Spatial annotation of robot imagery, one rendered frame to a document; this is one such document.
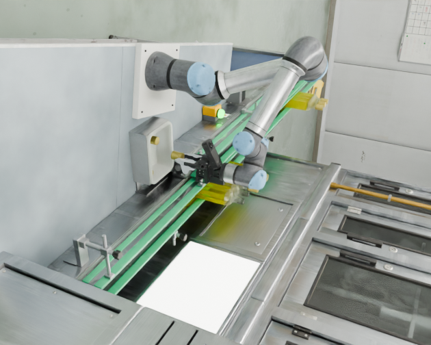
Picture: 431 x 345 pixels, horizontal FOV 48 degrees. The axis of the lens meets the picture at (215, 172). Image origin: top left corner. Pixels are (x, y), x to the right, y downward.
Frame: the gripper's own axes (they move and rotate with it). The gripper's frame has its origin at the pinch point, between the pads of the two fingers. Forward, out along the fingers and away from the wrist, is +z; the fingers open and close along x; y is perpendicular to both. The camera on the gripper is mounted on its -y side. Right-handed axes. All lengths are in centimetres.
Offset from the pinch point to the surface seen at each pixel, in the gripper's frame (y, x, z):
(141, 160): 0.3, -9.2, 12.3
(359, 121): 214, 613, 20
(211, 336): 2, -75, -51
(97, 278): 20, -55, 0
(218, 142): 8.2, 34.7, -0.2
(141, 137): -9.6, -9.4, 11.4
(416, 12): 37, 608, -34
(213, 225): 34.8, 8.5, -10.8
